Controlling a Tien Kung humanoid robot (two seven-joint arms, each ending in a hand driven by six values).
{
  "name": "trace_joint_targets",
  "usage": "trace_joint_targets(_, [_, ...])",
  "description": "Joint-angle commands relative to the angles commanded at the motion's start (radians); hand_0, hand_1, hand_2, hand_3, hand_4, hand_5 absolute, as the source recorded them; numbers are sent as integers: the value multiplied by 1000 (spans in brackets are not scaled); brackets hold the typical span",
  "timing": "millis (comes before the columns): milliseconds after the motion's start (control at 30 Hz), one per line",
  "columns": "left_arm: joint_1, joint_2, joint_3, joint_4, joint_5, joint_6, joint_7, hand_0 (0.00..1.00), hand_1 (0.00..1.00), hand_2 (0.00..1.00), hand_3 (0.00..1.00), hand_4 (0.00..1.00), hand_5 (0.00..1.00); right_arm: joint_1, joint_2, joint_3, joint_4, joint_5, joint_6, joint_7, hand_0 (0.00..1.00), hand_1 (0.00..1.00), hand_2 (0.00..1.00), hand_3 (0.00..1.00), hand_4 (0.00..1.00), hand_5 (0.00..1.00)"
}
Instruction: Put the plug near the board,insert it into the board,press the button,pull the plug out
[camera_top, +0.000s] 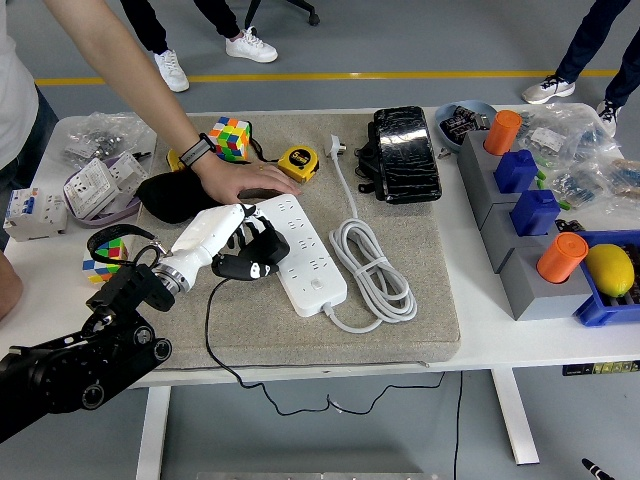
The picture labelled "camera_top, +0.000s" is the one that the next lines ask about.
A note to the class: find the large colourful puzzle cube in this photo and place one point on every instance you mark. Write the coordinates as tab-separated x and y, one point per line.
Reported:
232	137

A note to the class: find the black capacitors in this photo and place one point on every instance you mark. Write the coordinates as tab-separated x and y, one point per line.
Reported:
457	124

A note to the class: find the black office chair base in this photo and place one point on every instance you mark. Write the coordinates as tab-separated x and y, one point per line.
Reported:
313	19

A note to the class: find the black grey wristband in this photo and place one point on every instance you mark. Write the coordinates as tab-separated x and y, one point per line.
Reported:
196	151

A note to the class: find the black cloth pouch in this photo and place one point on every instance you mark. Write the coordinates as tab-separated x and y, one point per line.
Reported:
165	197

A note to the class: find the blue plastic bin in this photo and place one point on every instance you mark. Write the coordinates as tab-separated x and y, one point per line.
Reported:
600	312

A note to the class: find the yellow lemon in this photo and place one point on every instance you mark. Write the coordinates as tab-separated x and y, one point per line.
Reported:
609	270

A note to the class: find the blue plastic block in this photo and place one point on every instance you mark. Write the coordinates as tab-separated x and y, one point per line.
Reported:
534	214
515	172

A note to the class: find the small black brown part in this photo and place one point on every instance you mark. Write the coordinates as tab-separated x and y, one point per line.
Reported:
570	226

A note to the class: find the clear bag of metal parts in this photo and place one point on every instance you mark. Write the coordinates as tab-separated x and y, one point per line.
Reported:
100	135

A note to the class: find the small black metal part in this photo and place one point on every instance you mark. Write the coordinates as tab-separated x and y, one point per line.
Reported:
142	154

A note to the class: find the plain yellow tape measure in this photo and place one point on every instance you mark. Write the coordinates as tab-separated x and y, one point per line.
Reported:
174	161

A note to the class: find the glossy black case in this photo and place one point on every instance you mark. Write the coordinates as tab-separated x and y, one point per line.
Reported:
407	155

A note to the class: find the black bracket device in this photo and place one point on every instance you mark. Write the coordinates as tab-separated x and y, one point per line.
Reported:
367	157

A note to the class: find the person's left forearm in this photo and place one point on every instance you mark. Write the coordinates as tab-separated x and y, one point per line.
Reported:
125	65

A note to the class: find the large white socket module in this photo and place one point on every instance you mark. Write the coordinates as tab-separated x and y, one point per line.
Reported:
90	187

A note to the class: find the grey holder block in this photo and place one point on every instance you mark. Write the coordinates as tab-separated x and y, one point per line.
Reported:
530	295
495	235
472	170

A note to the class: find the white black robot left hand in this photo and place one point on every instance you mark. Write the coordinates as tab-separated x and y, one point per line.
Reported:
205	235

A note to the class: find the grey-brown mat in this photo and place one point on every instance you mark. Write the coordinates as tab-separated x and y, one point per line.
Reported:
300	345

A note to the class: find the light blue bowl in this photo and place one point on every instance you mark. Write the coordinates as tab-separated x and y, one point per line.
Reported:
446	137

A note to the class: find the black table control panel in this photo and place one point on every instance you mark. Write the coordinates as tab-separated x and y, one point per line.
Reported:
600	368

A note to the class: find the small colourful puzzle cube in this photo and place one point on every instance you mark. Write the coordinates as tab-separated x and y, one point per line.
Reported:
100	270

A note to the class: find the person's left hand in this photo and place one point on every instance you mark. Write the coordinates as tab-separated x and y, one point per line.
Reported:
235	177

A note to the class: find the orange cylinder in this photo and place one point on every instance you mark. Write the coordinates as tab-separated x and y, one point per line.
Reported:
561	257
501	132

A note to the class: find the purple tray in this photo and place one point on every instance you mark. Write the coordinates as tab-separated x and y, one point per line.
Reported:
112	216

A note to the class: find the person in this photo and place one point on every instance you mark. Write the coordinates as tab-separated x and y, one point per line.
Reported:
15	100
145	25
590	35

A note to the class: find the white circuit breaker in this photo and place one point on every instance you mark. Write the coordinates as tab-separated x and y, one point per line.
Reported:
32	215

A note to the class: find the white table leg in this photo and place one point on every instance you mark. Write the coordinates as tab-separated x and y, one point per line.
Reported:
152	435
515	420

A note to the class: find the small metal clip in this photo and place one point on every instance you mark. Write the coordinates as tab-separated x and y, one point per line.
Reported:
444	153

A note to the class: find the small green connector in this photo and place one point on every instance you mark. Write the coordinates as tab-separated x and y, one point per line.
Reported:
565	204
541	175

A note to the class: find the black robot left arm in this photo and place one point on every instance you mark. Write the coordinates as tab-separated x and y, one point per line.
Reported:
125	295

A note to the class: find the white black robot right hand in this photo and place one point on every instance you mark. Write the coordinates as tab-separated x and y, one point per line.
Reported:
597	472

